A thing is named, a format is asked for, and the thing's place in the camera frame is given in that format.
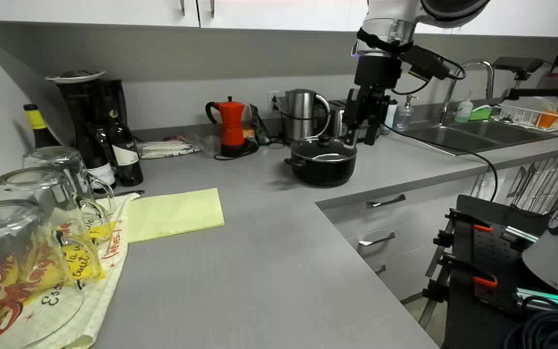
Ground dish drying rack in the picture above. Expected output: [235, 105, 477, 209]
[502, 97, 558, 132]

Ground stainless steel electric kettle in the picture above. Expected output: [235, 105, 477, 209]
[283, 89, 332, 142]

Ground black equipment stand orange clips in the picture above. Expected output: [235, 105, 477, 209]
[425, 196, 558, 349]

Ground middle upturned glass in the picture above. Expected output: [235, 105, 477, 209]
[0, 167, 109, 258]

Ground yellow cloth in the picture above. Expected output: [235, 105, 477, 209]
[126, 188, 225, 242]

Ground chrome sink faucet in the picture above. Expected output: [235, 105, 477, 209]
[440, 58, 497, 126]

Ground clear soap dispenser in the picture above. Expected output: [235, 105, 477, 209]
[396, 95, 413, 130]

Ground rear upturned glass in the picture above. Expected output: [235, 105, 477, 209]
[22, 145, 113, 198]

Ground dark bottle white label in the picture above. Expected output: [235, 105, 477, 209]
[109, 109, 144, 186]

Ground stainless steel sink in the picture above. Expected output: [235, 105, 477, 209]
[407, 122, 555, 155]

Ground lower drawer handle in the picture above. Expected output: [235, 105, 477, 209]
[357, 233, 396, 248]

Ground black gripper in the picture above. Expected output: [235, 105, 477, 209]
[343, 56, 402, 145]

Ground upper drawer handle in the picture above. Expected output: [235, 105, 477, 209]
[367, 194, 407, 209]

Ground red moka pot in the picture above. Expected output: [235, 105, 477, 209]
[206, 97, 245, 149]

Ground upturned glass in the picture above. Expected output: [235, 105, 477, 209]
[0, 200, 86, 349]
[0, 167, 109, 258]
[22, 145, 113, 198]

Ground printed dish towel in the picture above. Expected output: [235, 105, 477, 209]
[28, 194, 136, 349]

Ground dark wine bottle yellow cap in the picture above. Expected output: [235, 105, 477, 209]
[24, 105, 59, 147]

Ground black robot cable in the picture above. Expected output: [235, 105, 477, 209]
[382, 122, 502, 204]

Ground green dish soap bottle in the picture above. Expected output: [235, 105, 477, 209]
[456, 101, 493, 122]

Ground front upturned glass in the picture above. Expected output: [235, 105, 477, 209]
[0, 200, 86, 349]

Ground white upper cabinets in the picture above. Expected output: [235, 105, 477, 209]
[0, 0, 558, 37]

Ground black cooking pot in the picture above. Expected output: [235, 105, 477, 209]
[287, 153, 357, 188]

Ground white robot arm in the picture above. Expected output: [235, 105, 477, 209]
[342, 0, 491, 145]

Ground silver toaster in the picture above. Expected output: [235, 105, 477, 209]
[326, 99, 345, 138]

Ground drawer handle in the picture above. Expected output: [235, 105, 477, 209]
[367, 194, 407, 209]
[357, 233, 396, 248]

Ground black coffee machine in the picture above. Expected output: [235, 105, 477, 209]
[47, 72, 119, 192]

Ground folded cloth by wall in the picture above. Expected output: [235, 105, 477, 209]
[140, 138, 200, 159]

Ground glass pot lid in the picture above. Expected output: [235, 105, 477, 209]
[291, 140, 357, 163]

